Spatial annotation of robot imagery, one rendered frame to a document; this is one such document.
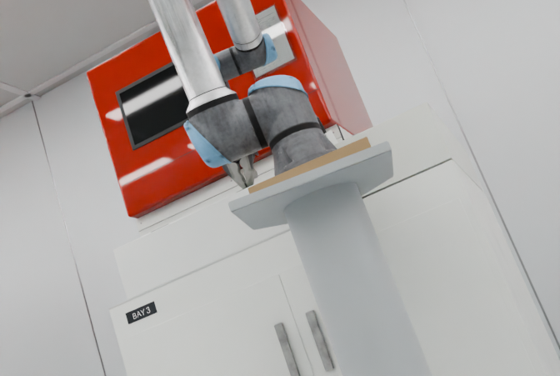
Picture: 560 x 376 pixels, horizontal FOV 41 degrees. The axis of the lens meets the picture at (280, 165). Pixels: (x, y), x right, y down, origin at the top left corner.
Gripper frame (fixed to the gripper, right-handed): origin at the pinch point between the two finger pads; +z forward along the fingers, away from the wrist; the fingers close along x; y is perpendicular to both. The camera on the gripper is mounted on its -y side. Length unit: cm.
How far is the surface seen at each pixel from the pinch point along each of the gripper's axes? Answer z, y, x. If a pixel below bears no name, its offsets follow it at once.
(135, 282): 11.9, -3.9, 36.2
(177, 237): 5.7, -3.9, 20.8
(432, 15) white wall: -106, 207, -55
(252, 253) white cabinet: 17.2, -3.9, 3.0
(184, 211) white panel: -20, 59, 46
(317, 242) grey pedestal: 27.1, -35.2, -22.7
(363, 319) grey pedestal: 44, -35, -26
